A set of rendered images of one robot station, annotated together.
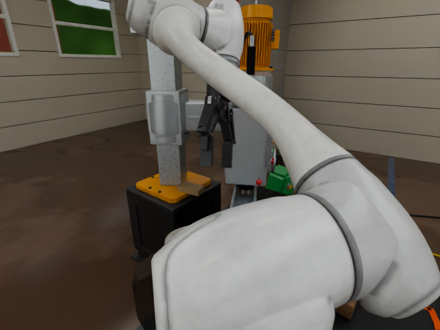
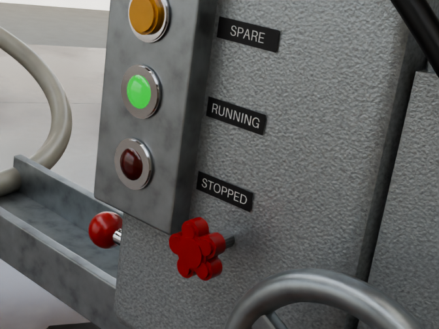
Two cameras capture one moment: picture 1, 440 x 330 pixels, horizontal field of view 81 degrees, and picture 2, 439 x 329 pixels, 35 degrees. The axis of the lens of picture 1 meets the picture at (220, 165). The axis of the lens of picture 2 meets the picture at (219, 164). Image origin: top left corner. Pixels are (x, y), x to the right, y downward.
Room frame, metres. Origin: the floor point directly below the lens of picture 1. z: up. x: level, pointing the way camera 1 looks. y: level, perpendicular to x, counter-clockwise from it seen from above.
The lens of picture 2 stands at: (1.56, -0.64, 1.43)
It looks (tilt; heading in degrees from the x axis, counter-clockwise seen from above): 18 degrees down; 119
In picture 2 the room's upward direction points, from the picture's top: 8 degrees clockwise
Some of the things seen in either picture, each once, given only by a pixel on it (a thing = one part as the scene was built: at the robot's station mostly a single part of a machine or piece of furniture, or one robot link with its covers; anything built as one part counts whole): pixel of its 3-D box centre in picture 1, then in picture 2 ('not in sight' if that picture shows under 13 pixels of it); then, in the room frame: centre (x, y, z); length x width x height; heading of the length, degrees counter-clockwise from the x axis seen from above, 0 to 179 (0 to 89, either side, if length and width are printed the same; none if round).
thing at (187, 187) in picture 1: (190, 188); not in sight; (1.87, 0.23, 0.81); 0.20 x 0.10 x 0.05; 61
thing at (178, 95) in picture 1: (169, 115); not in sight; (2.06, 0.40, 1.36); 0.35 x 0.35 x 0.41
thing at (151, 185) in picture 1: (174, 183); not in sight; (2.06, 0.40, 0.76); 0.49 x 0.49 x 0.05; 53
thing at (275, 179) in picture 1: (280, 179); not in sight; (2.84, -0.73, 0.43); 0.35 x 0.35 x 0.87; 38
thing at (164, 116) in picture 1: (194, 115); not in sight; (2.05, 0.21, 1.36); 0.74 x 0.34 x 0.25; 87
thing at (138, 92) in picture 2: not in sight; (141, 91); (1.28, -0.27, 1.32); 0.02 x 0.01 x 0.02; 172
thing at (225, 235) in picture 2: not in sight; (210, 243); (1.36, -0.28, 1.24); 0.04 x 0.04 x 0.04; 82
